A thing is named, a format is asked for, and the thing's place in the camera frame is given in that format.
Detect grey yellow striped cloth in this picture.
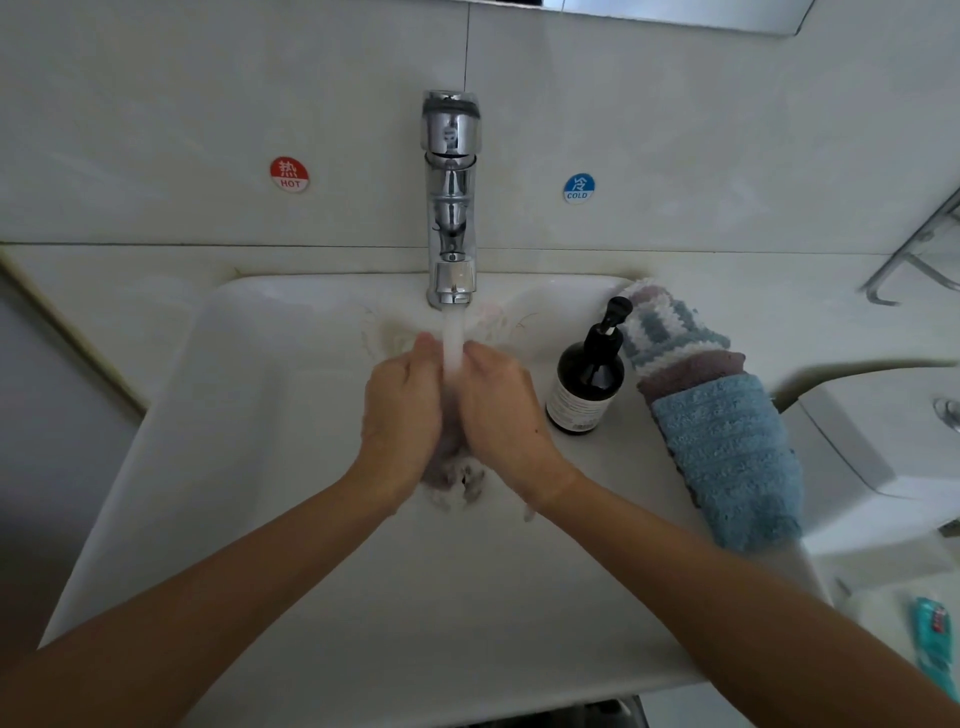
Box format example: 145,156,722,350
619,288,732,377

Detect white toilet lid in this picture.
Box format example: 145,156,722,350
840,577,960,722

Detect person's left hand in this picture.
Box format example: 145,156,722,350
348,331,449,512

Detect gray patterned trousers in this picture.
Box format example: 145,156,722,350
465,697,650,728

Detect white toilet tank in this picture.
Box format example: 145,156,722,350
780,367,960,557

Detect wall mirror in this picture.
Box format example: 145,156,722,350
480,0,816,36

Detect black pump soap bottle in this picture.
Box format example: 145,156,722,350
544,295,633,438

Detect grey stained cloth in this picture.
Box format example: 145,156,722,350
424,390,489,497

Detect white ceramic sink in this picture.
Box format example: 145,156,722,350
37,271,830,728

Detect pink white striped cloth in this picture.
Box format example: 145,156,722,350
622,280,680,308

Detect person's right forearm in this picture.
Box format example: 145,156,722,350
528,472,960,728

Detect chrome faucet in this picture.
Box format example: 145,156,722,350
420,91,483,311

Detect person's left forearm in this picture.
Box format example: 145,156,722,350
0,477,410,728

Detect metal wall shelf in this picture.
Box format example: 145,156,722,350
862,187,960,306

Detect red round sticker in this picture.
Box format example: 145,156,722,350
268,154,312,195

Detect teal tube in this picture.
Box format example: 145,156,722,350
910,597,957,704

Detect person's right hand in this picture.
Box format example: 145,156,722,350
454,340,584,512

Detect blue stained cloth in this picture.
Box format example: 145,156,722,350
649,375,807,554

